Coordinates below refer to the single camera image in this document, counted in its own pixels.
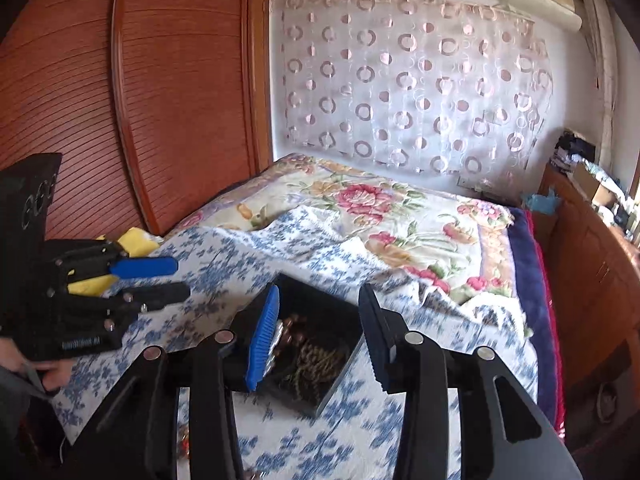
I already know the black square box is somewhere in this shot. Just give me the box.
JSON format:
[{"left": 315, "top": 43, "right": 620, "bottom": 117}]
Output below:
[{"left": 232, "top": 273, "right": 368, "bottom": 418}]

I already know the long wooden cabinet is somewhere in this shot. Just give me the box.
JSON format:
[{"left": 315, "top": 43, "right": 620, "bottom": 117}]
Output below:
[{"left": 537, "top": 165, "right": 640, "bottom": 401}]

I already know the red blanket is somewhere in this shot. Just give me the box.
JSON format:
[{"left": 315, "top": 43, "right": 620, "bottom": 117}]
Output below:
[{"left": 530, "top": 210, "right": 567, "bottom": 436}]

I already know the blue plastic bag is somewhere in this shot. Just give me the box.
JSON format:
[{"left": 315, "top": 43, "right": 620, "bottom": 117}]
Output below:
[{"left": 520, "top": 187, "right": 563, "bottom": 217}]

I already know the blue floral cloth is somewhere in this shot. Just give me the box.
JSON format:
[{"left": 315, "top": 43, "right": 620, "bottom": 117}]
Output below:
[{"left": 52, "top": 207, "right": 538, "bottom": 480}]

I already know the black bag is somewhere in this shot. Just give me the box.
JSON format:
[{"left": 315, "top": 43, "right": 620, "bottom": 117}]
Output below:
[{"left": 555, "top": 130, "right": 596, "bottom": 166}]

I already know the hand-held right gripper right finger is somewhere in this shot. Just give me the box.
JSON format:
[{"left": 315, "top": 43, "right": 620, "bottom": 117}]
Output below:
[{"left": 359, "top": 284, "right": 583, "bottom": 480}]

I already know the cardboard box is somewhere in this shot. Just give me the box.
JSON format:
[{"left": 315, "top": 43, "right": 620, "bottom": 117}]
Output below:
[{"left": 572, "top": 162, "right": 616, "bottom": 206}]

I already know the navy blue blanket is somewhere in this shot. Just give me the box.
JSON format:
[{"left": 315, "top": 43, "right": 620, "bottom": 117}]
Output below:
[{"left": 507, "top": 207, "right": 558, "bottom": 426}]

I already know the person's left hand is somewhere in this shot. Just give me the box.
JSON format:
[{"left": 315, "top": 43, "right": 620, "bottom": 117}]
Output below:
[{"left": 0, "top": 337, "right": 76, "bottom": 396}]

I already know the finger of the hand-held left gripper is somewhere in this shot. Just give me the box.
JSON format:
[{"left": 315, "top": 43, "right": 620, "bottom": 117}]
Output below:
[
  {"left": 100, "top": 281, "right": 191, "bottom": 328},
  {"left": 52, "top": 247, "right": 179, "bottom": 282}
]

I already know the pink flower blanket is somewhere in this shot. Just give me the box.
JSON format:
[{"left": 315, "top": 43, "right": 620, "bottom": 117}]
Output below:
[{"left": 172, "top": 152, "right": 518, "bottom": 306}]

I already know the yellow cloth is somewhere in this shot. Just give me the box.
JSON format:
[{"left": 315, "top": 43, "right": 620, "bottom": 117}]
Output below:
[{"left": 67, "top": 227, "right": 161, "bottom": 297}]

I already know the wooden louvered wardrobe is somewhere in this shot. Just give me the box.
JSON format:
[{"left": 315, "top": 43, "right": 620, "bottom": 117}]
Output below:
[{"left": 0, "top": 0, "right": 273, "bottom": 271}]

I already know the wrapped air conditioner pipe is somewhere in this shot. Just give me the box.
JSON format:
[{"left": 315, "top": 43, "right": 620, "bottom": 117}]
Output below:
[{"left": 580, "top": 0, "right": 619, "bottom": 171}]

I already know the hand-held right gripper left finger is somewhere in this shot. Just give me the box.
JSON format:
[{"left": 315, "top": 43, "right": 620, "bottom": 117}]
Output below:
[{"left": 65, "top": 284, "right": 281, "bottom": 480}]

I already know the brown wooden bead bracelet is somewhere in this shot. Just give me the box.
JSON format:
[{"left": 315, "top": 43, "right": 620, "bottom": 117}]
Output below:
[{"left": 282, "top": 312, "right": 309, "bottom": 346}]

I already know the circle patterned curtain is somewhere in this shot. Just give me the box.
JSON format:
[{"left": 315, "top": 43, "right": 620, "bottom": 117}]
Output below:
[{"left": 272, "top": 0, "right": 553, "bottom": 177}]

